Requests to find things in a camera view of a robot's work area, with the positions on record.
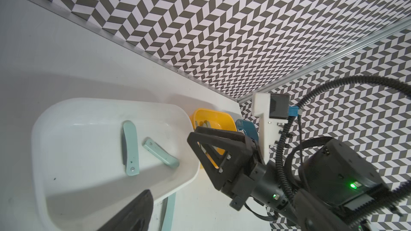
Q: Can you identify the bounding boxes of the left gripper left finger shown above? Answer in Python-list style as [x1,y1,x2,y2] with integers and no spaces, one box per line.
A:
[98,189,154,231]

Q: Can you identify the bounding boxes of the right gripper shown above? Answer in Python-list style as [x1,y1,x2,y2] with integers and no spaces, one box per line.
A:
[187,127,298,225]

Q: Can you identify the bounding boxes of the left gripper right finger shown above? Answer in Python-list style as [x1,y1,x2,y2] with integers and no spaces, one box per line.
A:
[293,189,351,231]

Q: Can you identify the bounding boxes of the mint fruit knife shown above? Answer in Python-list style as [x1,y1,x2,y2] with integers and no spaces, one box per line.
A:
[121,120,140,176]
[159,193,177,231]
[143,138,180,170]

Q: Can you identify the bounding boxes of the dark teal storage box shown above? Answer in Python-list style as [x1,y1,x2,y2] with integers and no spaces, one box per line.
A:
[235,119,259,142]

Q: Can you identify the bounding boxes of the yellow storage box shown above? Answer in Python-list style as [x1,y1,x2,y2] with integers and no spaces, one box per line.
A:
[191,108,238,169]

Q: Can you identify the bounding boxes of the white storage box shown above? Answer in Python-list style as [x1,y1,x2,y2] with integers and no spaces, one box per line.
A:
[31,98,200,231]

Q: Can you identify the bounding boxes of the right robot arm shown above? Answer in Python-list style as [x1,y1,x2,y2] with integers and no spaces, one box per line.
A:
[187,76,411,231]

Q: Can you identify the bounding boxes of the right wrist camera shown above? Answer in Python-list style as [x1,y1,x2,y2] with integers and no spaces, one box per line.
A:
[252,93,290,164]

